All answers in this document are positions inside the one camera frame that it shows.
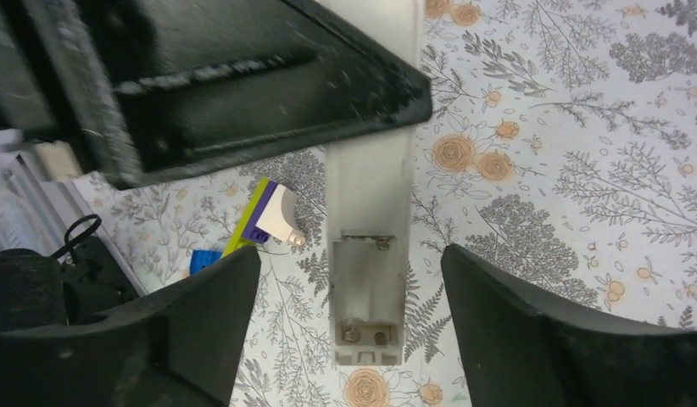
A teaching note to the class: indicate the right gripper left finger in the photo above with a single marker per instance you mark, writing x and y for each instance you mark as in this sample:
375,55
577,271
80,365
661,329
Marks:
178,346

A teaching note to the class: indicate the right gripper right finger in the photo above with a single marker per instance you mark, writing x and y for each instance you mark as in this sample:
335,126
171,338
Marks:
521,345

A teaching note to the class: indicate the floral tablecloth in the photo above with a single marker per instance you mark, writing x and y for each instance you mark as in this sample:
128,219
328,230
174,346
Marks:
563,147

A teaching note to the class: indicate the white remote control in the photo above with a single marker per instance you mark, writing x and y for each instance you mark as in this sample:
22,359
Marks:
371,224

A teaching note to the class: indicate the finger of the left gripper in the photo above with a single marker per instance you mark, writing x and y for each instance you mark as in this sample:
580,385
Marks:
145,92

